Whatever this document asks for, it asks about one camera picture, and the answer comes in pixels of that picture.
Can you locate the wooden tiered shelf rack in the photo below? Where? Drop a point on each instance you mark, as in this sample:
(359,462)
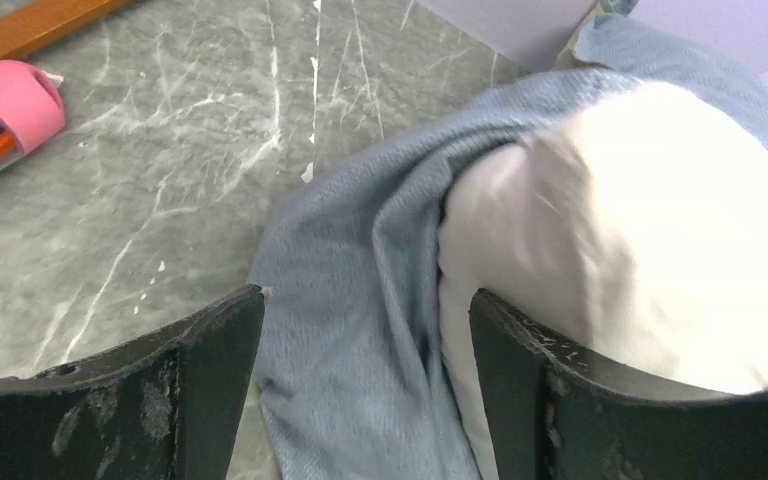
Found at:
(43,22)

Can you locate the blue grey pillow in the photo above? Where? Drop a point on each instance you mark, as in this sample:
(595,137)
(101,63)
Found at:
(349,365)

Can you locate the pink capped bottle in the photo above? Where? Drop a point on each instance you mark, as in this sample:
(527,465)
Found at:
(31,109)

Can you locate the white pillow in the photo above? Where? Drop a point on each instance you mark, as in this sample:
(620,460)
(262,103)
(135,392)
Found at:
(636,226)

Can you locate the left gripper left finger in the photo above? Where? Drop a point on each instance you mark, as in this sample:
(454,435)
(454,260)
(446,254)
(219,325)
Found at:
(165,405)

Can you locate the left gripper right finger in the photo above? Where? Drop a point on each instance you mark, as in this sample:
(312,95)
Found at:
(557,410)

